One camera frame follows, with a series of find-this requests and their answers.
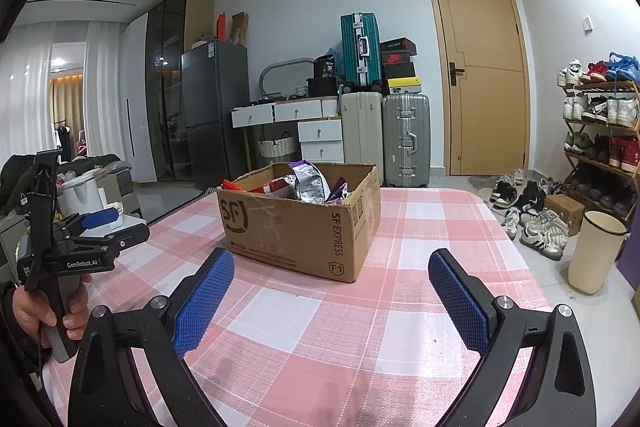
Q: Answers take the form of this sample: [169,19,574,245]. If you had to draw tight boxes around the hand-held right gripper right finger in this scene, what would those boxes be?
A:
[428,248,599,427]

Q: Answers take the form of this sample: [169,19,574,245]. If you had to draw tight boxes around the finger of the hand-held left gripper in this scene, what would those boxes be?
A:
[61,206,121,239]
[64,223,151,259]

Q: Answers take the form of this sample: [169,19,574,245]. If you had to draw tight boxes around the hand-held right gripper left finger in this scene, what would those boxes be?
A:
[67,247,236,427]

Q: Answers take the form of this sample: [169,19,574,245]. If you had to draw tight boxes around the white red chips packet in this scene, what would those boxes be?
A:
[250,177,301,199]

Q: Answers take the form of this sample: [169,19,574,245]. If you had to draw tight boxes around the purple grape gummy packet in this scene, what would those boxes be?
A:
[289,161,334,204]

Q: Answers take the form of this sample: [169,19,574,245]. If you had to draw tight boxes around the small purple candy packet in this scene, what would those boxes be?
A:
[325,177,350,204]

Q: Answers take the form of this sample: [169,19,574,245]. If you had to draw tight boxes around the person's left hand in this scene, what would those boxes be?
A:
[12,274,94,341]

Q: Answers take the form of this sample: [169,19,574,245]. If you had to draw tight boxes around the white flat appliance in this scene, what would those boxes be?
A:
[117,212,149,233]

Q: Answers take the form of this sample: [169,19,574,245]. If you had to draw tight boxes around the white kettle appliance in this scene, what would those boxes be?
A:
[60,174,109,218]

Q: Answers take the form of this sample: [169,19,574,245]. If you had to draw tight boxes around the grey dotted floor mat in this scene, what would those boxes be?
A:
[145,189,221,228]

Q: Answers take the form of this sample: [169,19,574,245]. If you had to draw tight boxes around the cluster of sneakers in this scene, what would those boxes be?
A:
[487,167,571,262]

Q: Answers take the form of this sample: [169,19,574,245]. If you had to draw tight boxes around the white cabinet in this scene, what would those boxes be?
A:
[122,12,159,184]

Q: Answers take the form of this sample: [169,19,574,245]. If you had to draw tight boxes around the white sheer curtains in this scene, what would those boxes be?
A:
[0,19,126,173]

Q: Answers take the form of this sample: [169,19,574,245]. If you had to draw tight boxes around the small brown cardboard box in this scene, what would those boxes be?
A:
[542,193,586,237]

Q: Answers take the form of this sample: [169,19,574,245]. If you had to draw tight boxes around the dark glass wardrobe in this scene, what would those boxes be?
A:
[145,0,216,183]

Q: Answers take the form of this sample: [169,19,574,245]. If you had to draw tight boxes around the cream bucket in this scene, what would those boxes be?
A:
[567,210,629,296]

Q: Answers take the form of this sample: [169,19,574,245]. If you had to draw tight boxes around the dark grey fridge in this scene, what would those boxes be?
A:
[181,39,251,190]

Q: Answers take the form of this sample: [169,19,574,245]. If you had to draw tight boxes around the white woven basket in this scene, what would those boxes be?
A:
[257,132,299,159]

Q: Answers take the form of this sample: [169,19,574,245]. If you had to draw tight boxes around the silver suitcase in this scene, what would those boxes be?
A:
[381,93,432,189]

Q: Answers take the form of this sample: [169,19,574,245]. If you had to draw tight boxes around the tan wooden door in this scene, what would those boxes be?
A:
[422,0,532,178]

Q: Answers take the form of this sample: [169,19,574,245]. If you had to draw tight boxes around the white suitcase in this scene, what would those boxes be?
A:
[340,91,385,188]

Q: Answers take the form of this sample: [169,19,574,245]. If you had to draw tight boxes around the white desk with drawers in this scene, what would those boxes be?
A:
[231,96,346,173]

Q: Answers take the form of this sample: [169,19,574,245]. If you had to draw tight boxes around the arched mirror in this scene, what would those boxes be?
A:
[259,58,315,100]

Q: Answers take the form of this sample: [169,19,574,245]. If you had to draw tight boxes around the brown cardboard carton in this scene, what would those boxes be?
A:
[230,12,250,46]

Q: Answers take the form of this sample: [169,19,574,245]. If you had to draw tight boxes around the wooden shoe rack with shoes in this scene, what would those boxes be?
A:
[557,52,640,218]

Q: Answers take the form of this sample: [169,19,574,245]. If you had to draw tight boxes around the wide black box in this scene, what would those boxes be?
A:
[306,77,341,98]

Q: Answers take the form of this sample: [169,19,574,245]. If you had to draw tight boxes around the black box with white label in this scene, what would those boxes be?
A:
[313,56,337,80]

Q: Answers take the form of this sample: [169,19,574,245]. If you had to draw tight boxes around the teal suitcase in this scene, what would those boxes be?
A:
[341,12,385,90]

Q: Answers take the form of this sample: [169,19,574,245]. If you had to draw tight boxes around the blue plastic bag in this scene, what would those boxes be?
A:
[325,47,346,78]

